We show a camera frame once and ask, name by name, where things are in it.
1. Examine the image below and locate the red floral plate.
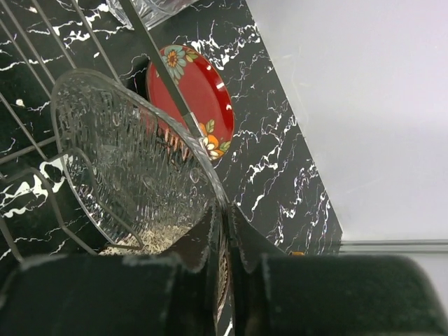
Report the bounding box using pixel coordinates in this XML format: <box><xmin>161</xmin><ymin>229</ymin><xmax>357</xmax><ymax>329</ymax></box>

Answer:
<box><xmin>146</xmin><ymin>45</ymin><xmax>235</xmax><ymax>160</ymax></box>

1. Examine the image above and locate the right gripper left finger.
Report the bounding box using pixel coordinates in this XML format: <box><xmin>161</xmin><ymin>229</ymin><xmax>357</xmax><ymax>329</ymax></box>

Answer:
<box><xmin>1</xmin><ymin>206</ymin><xmax>219</xmax><ymax>335</ymax></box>

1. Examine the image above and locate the black wire dish rack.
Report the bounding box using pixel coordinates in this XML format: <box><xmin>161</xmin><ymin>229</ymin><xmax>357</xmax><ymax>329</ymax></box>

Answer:
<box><xmin>0</xmin><ymin>0</ymin><xmax>206</xmax><ymax>263</ymax></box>

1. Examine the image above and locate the clear plastic tumbler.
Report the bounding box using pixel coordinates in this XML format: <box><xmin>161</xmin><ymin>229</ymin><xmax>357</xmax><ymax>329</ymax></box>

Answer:
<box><xmin>106</xmin><ymin>0</ymin><xmax>197</xmax><ymax>30</ymax></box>

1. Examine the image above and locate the brown patterned bowl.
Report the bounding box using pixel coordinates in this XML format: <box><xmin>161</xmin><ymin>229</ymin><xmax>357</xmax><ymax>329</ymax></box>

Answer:
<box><xmin>99</xmin><ymin>225</ymin><xmax>192</xmax><ymax>256</ymax></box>

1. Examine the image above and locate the clear glass plate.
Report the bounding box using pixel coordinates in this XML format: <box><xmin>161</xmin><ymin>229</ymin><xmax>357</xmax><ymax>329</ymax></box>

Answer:
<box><xmin>50</xmin><ymin>68</ymin><xmax>230</xmax><ymax>323</ymax></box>

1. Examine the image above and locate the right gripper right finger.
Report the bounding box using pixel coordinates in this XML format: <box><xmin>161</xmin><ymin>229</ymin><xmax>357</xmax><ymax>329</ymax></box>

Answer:
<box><xmin>227</xmin><ymin>204</ymin><xmax>447</xmax><ymax>335</ymax></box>

